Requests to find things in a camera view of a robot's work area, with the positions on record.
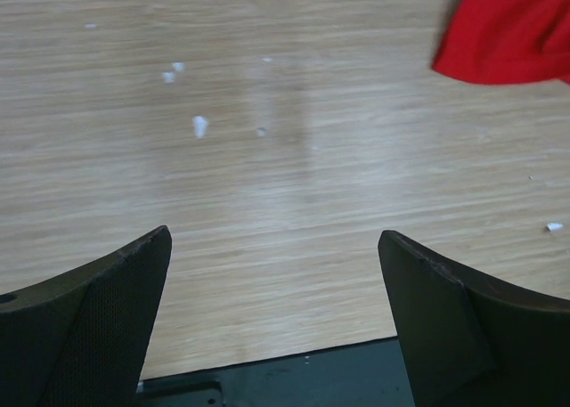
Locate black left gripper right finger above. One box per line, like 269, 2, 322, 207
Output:
378, 231, 569, 406

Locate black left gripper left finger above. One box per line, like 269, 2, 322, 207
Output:
1, 226, 172, 406

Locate red t shirt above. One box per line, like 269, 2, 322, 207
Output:
432, 0, 569, 85

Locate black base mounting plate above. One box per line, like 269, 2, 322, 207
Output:
134, 338, 414, 407

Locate white paper scrap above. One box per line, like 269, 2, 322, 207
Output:
545, 222, 564, 232

